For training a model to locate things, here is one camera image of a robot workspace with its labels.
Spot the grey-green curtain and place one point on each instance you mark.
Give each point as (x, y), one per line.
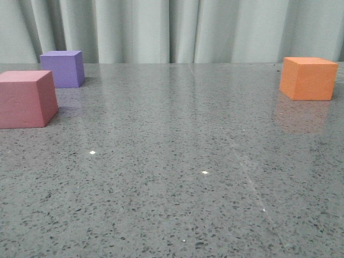
(172, 31)

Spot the pink foam cube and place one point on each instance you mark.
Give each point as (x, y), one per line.
(28, 98)

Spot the purple foam cube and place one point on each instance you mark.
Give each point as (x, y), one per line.
(67, 68)

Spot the orange foam cube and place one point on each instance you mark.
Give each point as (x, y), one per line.
(308, 78)

